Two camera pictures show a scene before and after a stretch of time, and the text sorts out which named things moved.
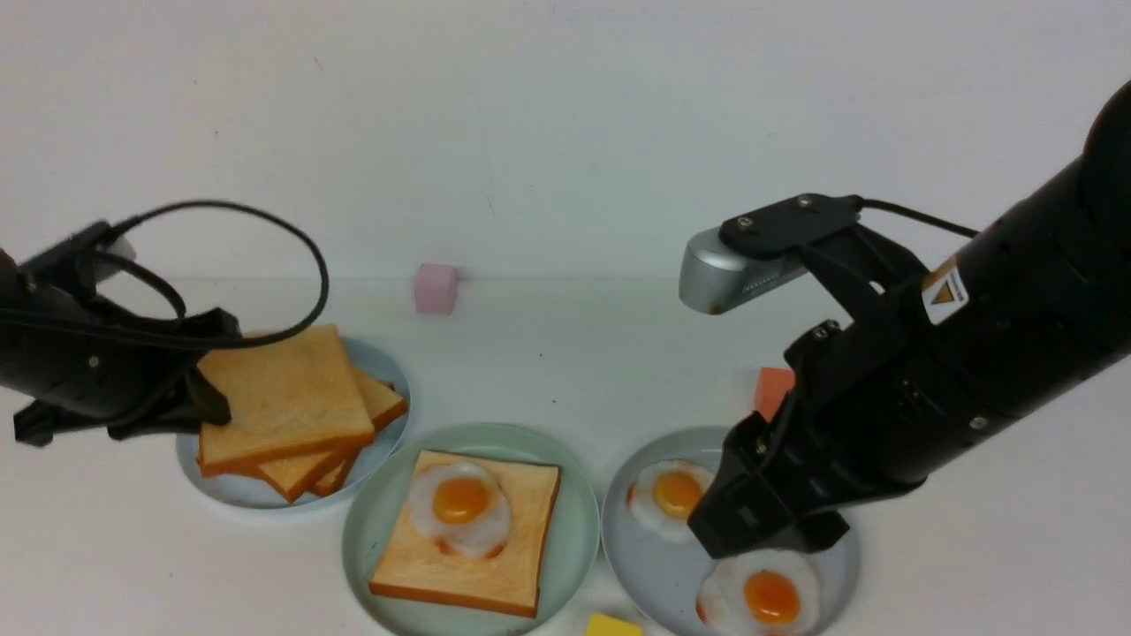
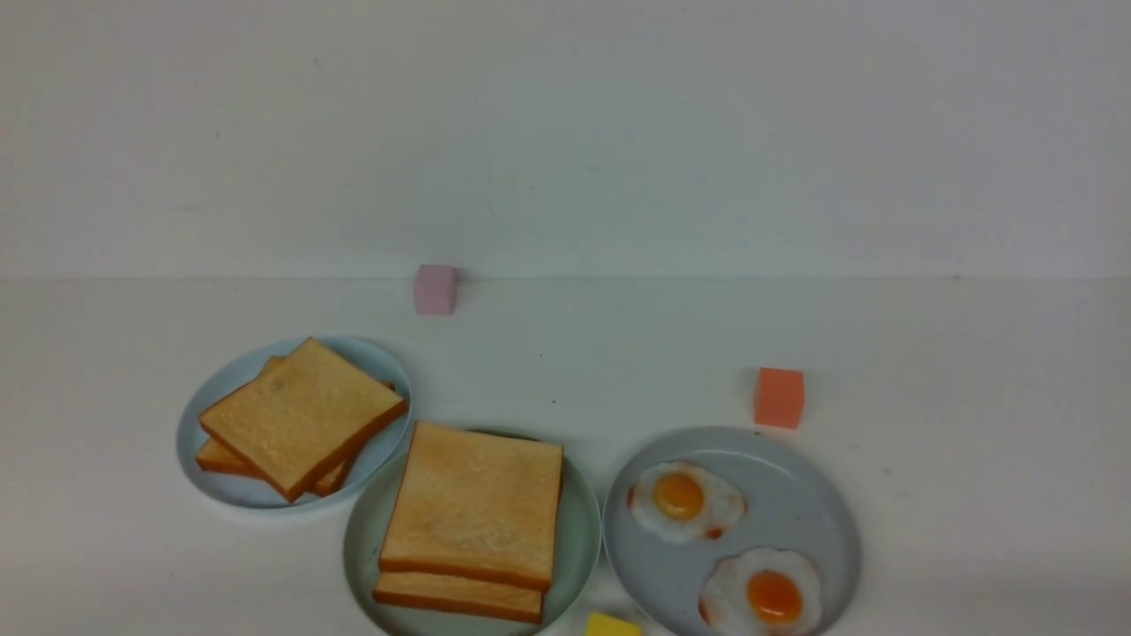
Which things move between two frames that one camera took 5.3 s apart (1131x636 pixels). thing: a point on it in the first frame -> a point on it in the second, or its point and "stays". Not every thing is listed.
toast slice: [287, 394] -> [474, 504]
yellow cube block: [604, 624] stays
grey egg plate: [658, 582] stays
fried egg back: [663, 495] stays
